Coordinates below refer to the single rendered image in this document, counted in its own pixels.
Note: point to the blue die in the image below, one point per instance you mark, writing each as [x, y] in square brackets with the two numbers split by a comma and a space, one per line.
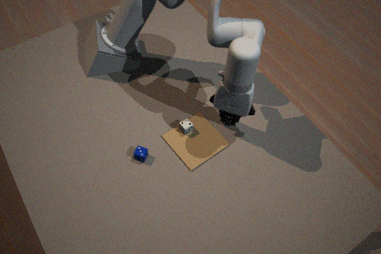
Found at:
[140, 153]

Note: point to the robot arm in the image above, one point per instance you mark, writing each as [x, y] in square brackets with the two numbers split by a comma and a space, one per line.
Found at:
[243, 38]

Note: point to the white die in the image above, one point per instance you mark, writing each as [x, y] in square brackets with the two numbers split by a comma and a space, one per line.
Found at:
[185, 126]

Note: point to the tan mat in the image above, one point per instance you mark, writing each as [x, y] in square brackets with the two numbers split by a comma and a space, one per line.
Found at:
[197, 146]

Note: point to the black die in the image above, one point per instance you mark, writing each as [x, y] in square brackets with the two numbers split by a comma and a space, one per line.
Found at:
[228, 118]

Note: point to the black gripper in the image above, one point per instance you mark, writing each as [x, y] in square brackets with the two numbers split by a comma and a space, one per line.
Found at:
[237, 104]

